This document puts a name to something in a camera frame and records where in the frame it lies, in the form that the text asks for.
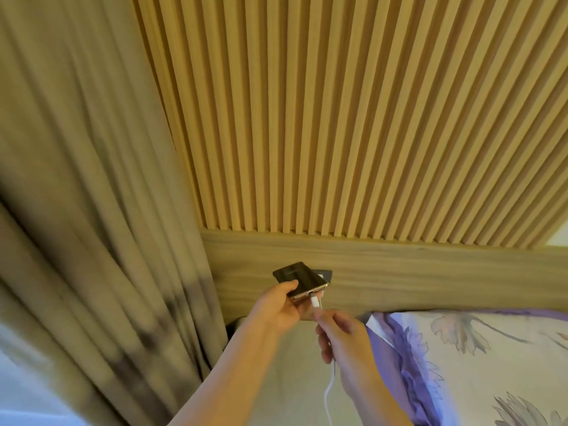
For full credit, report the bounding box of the person's left forearm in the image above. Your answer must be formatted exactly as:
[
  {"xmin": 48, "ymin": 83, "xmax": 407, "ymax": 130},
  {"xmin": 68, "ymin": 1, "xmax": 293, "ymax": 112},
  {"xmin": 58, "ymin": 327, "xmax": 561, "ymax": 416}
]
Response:
[{"xmin": 168, "ymin": 322, "xmax": 281, "ymax": 426}]

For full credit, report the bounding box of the white charging cable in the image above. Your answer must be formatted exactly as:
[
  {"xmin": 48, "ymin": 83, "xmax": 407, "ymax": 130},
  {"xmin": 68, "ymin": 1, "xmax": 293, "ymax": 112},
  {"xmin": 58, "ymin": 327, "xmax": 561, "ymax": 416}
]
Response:
[{"xmin": 310, "ymin": 294, "xmax": 338, "ymax": 426}]

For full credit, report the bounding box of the purple floral pillow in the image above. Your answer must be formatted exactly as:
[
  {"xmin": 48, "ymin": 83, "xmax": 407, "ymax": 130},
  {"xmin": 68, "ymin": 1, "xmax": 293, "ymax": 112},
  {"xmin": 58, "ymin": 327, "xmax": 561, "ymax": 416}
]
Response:
[{"xmin": 367, "ymin": 309, "xmax": 568, "ymax": 426}]

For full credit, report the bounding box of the white sheer curtain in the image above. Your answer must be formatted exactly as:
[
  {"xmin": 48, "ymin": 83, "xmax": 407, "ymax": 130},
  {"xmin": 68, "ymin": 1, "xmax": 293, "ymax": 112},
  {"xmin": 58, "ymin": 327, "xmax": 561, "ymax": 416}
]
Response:
[{"xmin": 0, "ymin": 323, "xmax": 91, "ymax": 426}]

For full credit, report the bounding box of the person's right forearm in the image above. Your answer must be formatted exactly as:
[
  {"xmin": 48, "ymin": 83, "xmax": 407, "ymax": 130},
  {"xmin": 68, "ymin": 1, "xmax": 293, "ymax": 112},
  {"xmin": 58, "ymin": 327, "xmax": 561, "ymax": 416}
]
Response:
[{"xmin": 345, "ymin": 380, "xmax": 414, "ymax": 426}]

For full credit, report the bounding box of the wooden headboard board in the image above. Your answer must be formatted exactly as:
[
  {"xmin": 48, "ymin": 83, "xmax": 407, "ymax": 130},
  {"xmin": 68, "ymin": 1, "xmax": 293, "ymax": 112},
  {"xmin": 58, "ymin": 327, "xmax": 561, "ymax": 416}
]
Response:
[{"xmin": 200, "ymin": 229, "xmax": 568, "ymax": 326}]

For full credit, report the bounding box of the black smartphone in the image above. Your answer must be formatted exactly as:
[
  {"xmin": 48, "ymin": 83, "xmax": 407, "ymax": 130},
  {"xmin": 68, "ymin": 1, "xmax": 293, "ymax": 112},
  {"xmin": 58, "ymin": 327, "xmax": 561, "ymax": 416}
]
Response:
[{"xmin": 272, "ymin": 262, "xmax": 330, "ymax": 303}]

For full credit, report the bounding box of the person's left hand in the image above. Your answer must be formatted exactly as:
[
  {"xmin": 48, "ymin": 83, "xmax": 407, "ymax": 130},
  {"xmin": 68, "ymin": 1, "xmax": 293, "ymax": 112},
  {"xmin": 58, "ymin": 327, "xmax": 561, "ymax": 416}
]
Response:
[{"xmin": 242, "ymin": 280, "xmax": 314, "ymax": 335}]

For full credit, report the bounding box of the beige curtain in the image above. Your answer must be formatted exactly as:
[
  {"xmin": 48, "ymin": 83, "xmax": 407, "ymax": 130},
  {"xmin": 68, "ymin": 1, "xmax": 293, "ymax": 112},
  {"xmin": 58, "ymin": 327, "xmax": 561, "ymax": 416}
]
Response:
[{"xmin": 0, "ymin": 0, "xmax": 228, "ymax": 426}]

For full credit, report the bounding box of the person's right hand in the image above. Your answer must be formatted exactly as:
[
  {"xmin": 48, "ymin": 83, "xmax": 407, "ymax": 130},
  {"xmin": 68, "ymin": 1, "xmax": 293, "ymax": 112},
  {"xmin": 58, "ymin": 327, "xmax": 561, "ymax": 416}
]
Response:
[{"xmin": 314, "ymin": 309, "xmax": 380, "ymax": 399}]

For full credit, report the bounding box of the wooden slatted wall panel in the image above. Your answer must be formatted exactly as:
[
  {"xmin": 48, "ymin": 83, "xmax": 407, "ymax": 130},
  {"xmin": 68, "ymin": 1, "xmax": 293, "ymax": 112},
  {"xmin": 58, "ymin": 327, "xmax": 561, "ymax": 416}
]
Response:
[{"xmin": 131, "ymin": 0, "xmax": 568, "ymax": 251}]

